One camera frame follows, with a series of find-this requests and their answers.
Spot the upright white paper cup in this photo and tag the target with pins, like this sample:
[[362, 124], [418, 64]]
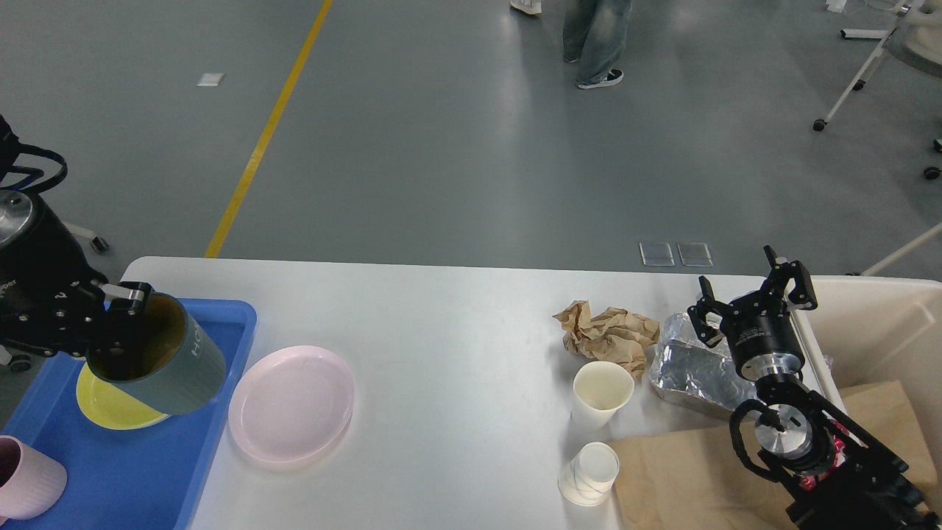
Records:
[[600, 389]]

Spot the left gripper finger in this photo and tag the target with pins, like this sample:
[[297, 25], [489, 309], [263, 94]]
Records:
[[43, 339], [120, 322]]

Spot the white rolling stand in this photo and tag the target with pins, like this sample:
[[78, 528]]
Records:
[[913, 39]]

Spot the pink plate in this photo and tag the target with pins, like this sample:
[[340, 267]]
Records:
[[291, 408]]

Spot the brown paper bag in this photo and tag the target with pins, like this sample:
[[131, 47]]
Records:
[[692, 479]]

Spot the white stand leg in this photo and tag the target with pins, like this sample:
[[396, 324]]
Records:
[[97, 243], [901, 252]]

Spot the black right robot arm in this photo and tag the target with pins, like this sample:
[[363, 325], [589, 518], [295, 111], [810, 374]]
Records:
[[837, 474]]

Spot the white stand leg left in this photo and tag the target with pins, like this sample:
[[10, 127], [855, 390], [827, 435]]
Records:
[[97, 243]]

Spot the left floor outlet cover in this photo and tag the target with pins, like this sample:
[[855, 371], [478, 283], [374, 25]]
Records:
[[656, 254]]

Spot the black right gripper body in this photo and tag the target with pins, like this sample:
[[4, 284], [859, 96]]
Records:
[[763, 343]]

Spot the lying white paper cup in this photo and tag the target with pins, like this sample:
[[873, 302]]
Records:
[[588, 478]]

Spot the white stand leg right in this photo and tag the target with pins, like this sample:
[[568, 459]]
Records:
[[901, 252]]

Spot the person in jeans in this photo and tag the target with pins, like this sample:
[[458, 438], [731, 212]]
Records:
[[594, 36]]

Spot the blue plastic tray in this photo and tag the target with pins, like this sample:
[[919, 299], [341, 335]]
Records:
[[149, 478]]

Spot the crumpled brown paper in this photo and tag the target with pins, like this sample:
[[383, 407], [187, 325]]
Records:
[[615, 335]]

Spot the dark green mug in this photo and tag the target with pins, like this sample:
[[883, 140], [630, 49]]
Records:
[[160, 355]]

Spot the pink ribbed cup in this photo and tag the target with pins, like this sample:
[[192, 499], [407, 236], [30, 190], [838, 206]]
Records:
[[31, 483]]

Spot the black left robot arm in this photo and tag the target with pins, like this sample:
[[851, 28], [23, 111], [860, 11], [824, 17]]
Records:
[[38, 169]]

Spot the white side table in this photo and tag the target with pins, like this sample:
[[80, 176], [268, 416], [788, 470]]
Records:
[[17, 362]]

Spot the crumpled aluminium foil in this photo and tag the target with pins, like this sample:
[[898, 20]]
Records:
[[686, 373]]

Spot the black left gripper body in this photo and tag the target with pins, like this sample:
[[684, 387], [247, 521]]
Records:
[[44, 272]]

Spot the right floor outlet cover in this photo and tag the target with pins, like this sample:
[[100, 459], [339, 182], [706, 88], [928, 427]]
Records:
[[695, 254]]

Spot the beige plastic bin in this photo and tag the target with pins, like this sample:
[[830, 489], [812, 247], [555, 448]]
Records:
[[883, 337]]

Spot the floor outlet cover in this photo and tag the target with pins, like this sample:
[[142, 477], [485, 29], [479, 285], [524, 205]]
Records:
[[695, 254], [656, 254]]

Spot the yellow plate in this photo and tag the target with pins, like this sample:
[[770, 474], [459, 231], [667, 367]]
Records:
[[107, 406]]

